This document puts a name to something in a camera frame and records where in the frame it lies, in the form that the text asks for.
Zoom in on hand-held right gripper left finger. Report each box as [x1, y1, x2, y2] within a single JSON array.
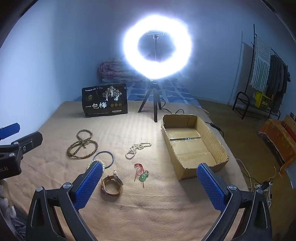
[[26, 160, 103, 241]]

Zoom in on black tripod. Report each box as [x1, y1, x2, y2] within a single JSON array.
[[138, 80, 163, 123]]

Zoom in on brown strap wristwatch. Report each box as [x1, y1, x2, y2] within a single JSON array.
[[101, 175, 124, 197]]

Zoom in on dark hanging clothes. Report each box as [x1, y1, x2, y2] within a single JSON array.
[[266, 54, 291, 98]]

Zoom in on yellow box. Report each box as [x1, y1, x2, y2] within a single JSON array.
[[254, 91, 271, 108]]

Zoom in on black power cable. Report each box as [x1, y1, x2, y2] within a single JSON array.
[[159, 97, 225, 138]]

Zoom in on striped towel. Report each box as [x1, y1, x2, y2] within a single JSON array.
[[251, 37, 271, 92]]

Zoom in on white cables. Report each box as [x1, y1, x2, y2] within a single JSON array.
[[235, 159, 277, 209]]

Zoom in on person's left hand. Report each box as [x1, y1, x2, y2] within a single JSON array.
[[0, 180, 11, 209]]

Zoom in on white pearl necklace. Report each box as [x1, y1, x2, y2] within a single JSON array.
[[125, 142, 152, 159]]

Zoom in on folded patterned quilt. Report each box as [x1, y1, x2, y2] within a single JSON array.
[[97, 61, 132, 82]]

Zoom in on orange cloth covered box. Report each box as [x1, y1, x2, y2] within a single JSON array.
[[258, 118, 296, 178]]

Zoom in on white power strip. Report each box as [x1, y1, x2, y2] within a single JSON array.
[[253, 182, 273, 193]]

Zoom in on phone clamp holder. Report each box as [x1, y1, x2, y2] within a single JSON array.
[[147, 30, 165, 62]]

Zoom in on bright ring light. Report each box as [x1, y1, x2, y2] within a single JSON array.
[[122, 16, 193, 80]]

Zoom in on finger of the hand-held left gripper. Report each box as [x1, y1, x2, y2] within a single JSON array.
[[0, 132, 43, 160], [0, 123, 21, 140]]

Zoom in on cardboard box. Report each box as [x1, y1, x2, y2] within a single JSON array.
[[161, 113, 229, 181]]

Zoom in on brown wooden bead necklace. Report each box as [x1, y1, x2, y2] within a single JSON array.
[[67, 130, 99, 159]]

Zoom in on pale green bead bracelet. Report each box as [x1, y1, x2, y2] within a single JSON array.
[[87, 158, 106, 169]]

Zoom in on tan cardboard piece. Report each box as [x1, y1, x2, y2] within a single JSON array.
[[283, 113, 296, 139]]

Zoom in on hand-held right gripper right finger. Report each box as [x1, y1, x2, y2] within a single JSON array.
[[196, 163, 272, 241]]

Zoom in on black clothes rack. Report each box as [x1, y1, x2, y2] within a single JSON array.
[[232, 23, 289, 120]]

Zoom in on dark decorated gift box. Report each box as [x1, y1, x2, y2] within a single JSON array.
[[82, 83, 128, 117]]

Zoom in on red string jade pendant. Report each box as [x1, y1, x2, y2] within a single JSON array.
[[134, 163, 149, 188]]

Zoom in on blue patterned bedsheet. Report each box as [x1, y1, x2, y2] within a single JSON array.
[[74, 77, 204, 109]]

